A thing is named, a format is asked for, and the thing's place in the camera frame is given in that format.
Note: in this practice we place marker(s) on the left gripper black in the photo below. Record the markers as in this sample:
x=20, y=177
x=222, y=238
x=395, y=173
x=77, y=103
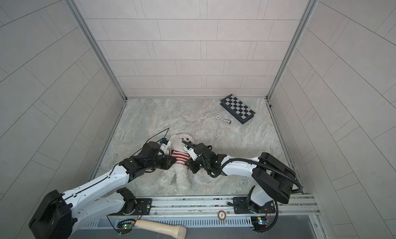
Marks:
x=167, y=161

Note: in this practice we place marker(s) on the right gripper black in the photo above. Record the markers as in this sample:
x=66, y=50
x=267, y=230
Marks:
x=190, y=162

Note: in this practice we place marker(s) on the red white striped sweater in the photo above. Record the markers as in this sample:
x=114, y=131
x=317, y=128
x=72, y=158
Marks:
x=181, y=157

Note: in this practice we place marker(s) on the white teddy bear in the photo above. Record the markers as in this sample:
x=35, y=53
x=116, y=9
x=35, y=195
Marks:
x=179, y=172

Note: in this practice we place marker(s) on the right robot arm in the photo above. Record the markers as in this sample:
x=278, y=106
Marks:
x=276, y=181

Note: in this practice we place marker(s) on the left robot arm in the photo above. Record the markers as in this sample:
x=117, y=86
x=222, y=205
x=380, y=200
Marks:
x=60, y=214

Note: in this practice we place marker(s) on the round red white sticker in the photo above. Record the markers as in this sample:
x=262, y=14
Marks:
x=221, y=215

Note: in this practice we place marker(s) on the black white checkerboard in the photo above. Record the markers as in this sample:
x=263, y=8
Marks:
x=237, y=108

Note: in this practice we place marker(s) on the left green circuit board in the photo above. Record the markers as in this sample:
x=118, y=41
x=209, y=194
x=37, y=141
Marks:
x=126, y=226

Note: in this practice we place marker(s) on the green circuit board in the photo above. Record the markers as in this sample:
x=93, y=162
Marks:
x=126, y=226
x=259, y=223

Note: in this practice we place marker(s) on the right green circuit board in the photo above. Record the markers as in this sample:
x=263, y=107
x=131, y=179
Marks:
x=259, y=223

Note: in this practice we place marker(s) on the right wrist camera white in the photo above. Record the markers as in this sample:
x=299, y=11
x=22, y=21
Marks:
x=189, y=147

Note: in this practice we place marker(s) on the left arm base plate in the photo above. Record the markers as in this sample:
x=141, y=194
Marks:
x=141, y=206

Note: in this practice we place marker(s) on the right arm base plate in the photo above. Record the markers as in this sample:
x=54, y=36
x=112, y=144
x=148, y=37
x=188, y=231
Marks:
x=241, y=205

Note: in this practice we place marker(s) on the beige wooden handle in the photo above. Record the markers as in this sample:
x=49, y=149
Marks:
x=177, y=232

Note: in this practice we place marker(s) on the aluminium front rail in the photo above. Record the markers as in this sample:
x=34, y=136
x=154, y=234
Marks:
x=202, y=211

